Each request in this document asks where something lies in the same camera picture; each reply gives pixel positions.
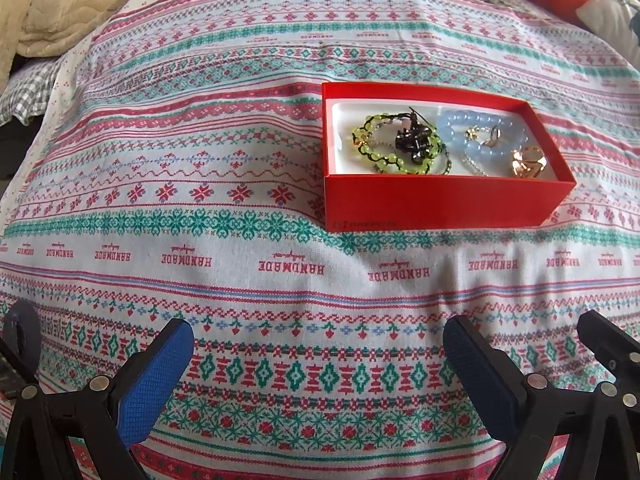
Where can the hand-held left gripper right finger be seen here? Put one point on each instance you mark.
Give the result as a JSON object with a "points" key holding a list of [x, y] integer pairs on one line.
{"points": [[480, 385]]}

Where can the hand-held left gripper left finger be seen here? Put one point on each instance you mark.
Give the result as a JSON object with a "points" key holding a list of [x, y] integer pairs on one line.
{"points": [[150, 385]]}

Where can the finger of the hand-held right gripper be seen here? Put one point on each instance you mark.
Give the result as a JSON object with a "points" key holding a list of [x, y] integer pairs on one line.
{"points": [[615, 352]]}

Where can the red cardboard box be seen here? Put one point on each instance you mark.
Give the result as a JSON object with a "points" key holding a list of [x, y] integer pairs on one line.
{"points": [[425, 205]]}

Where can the patterned woven tablecloth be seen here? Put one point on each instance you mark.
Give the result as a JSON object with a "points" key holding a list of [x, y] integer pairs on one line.
{"points": [[250, 210]]}

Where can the checkered cloth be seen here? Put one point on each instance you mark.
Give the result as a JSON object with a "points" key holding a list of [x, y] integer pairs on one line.
{"points": [[25, 95]]}

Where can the white printed pillow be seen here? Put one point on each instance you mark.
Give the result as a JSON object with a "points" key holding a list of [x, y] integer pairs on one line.
{"points": [[610, 20]]}

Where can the beige quilted blanket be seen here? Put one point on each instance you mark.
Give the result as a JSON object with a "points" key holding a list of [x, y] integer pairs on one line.
{"points": [[75, 10]]}

